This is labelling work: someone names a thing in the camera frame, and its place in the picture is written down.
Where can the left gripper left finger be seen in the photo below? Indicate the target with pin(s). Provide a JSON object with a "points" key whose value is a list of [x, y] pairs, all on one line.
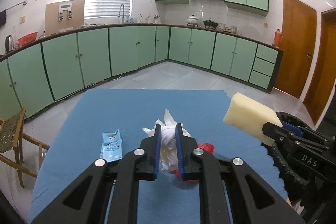
{"points": [[107, 192]]}

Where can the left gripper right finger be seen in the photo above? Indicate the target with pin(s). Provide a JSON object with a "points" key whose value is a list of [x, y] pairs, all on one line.
{"points": [[230, 191]]}

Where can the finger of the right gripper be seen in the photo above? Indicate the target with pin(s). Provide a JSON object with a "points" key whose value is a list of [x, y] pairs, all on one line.
{"points": [[272, 132], [296, 130]]}

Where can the yellow foam sponge block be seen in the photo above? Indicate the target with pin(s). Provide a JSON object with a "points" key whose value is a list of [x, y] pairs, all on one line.
{"points": [[249, 116]]}

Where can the light blue snack wrapper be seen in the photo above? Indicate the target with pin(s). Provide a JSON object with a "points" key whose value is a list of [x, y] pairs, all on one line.
{"points": [[111, 148]]}

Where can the red plastic bag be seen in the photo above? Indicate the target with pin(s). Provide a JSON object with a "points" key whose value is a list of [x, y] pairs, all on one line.
{"points": [[207, 149]]}

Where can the white tissue wad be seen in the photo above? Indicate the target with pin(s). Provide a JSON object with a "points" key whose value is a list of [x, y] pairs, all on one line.
{"points": [[168, 152]]}

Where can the black lined trash bin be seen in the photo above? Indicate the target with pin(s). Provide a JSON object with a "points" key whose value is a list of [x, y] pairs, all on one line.
{"points": [[294, 184]]}

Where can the green lower kitchen cabinets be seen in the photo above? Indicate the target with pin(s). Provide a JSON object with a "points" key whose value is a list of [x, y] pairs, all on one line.
{"points": [[50, 69]]}

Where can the chrome kitchen faucet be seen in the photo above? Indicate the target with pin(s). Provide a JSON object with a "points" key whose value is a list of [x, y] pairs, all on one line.
{"points": [[121, 13]]}

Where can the brown wooden door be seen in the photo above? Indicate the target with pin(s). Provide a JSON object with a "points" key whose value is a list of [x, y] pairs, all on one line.
{"points": [[322, 86], [299, 27]]}

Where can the orange thermos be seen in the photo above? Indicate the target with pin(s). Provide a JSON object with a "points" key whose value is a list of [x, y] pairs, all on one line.
{"points": [[277, 38]]}

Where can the wooden chair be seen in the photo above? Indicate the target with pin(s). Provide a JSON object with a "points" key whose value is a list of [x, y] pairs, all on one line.
{"points": [[12, 137]]}

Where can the black wok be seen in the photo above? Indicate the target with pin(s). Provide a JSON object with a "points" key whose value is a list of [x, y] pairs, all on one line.
{"points": [[210, 24]]}

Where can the white cooking pot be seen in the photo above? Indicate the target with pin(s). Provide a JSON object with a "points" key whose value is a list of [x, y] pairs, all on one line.
{"points": [[192, 21]]}

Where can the red plastic basin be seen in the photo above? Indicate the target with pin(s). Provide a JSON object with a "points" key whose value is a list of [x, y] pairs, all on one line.
{"points": [[27, 39]]}

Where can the steel electric kettle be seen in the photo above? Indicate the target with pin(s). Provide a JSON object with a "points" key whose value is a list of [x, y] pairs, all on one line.
{"points": [[9, 44]]}

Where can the cardboard box with scale picture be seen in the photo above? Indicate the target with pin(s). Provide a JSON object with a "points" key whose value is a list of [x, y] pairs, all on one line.
{"points": [[64, 16]]}

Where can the dark cloth on rail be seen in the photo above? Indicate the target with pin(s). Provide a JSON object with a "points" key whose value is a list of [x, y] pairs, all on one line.
{"points": [[3, 15]]}

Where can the wall towel rail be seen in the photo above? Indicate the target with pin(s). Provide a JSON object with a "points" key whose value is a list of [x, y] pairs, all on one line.
{"points": [[23, 3]]}

